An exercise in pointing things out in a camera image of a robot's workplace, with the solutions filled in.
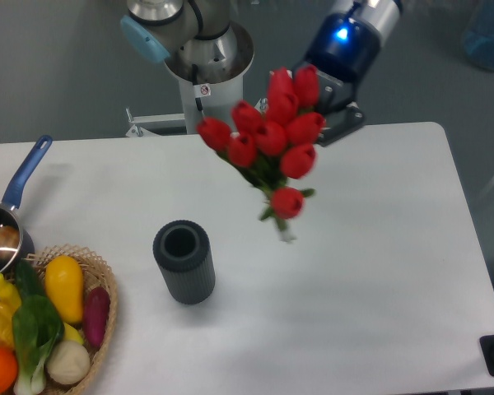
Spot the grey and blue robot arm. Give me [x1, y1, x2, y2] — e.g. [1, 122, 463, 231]
[120, 1, 403, 146]

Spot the red tulip bouquet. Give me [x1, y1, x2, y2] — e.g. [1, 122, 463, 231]
[196, 67, 326, 243]

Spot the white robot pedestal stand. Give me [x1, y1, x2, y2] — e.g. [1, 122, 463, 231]
[122, 17, 254, 137]

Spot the blue handled saucepan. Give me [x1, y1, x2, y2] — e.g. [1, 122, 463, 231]
[0, 135, 53, 275]

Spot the dark grey ribbed vase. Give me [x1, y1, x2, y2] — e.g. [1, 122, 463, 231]
[152, 220, 216, 305]

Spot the brown bread in pot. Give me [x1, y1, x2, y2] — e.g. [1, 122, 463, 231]
[0, 225, 20, 261]

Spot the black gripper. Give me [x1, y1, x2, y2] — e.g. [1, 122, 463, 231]
[290, 13, 380, 146]

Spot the green bok choy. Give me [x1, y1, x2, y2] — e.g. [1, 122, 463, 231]
[12, 260, 63, 394]

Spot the blue translucent container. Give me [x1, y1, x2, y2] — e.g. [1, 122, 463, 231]
[461, 1, 494, 72]

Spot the small yellow pepper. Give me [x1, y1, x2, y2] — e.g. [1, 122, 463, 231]
[0, 273, 21, 314]

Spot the woven wicker basket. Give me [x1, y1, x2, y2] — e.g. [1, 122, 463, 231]
[0, 245, 118, 394]

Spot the purple eggplant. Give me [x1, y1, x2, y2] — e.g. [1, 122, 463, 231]
[82, 286, 110, 348]

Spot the white garlic bulb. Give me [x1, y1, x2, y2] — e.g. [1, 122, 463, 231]
[46, 341, 91, 385]

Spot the yellow squash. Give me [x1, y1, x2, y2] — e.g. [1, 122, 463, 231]
[44, 255, 84, 325]

